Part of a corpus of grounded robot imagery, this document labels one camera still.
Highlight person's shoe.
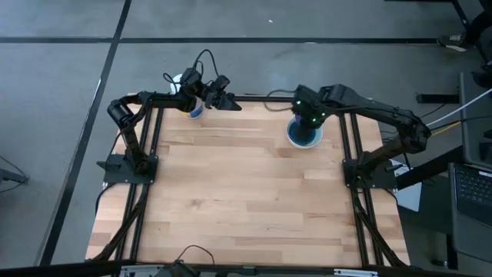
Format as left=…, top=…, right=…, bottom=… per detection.
left=436, top=33, right=469, bottom=53

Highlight grey equipment case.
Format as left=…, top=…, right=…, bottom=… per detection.
left=459, top=71, right=492, bottom=167

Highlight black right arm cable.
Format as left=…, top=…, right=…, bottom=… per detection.
left=264, top=88, right=300, bottom=113

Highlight black cable under table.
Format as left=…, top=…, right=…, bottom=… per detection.
left=95, top=182, right=116, bottom=215

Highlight black diagonal bar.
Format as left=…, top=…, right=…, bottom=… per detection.
left=395, top=145, right=465, bottom=191

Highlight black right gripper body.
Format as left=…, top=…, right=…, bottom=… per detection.
left=293, top=84, right=334, bottom=128

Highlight teal plastic bowl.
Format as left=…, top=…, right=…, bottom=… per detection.
left=294, top=128, right=319, bottom=148

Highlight grey laptop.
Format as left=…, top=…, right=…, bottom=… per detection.
left=448, top=163, right=492, bottom=228

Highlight black table-level camera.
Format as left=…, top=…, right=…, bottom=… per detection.
left=153, top=259, right=201, bottom=277

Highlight black aluminium table frame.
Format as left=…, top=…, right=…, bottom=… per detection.
left=91, top=94, right=411, bottom=270

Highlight black stand foot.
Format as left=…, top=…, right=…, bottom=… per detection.
left=0, top=155, right=31, bottom=194

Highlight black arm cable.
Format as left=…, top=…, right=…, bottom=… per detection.
left=264, top=88, right=300, bottom=113
left=162, top=48, right=221, bottom=97

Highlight grey metal rail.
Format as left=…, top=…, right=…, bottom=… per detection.
left=119, top=263, right=380, bottom=277

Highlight black table-level camera cable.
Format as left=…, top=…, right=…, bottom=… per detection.
left=175, top=244, right=216, bottom=266

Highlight white cable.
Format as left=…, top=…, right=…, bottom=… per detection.
left=425, top=88, right=492, bottom=128

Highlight yellow cable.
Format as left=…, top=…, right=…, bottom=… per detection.
left=430, top=122, right=462, bottom=136

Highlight person's leg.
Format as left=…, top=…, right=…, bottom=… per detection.
left=463, top=0, right=492, bottom=46

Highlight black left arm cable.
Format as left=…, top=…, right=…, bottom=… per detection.
left=162, top=48, right=221, bottom=97

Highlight thin black floor cable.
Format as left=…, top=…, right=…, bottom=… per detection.
left=418, top=102, right=447, bottom=119

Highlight tall white cylindrical container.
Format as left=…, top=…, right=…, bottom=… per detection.
left=170, top=72, right=206, bottom=121

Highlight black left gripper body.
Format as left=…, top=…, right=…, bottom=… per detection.
left=197, top=87, right=228, bottom=112

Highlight black floor bar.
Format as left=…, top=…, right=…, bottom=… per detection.
left=414, top=92, right=461, bottom=105

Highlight white paper sheet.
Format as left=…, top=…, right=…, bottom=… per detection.
left=394, top=182, right=423, bottom=213

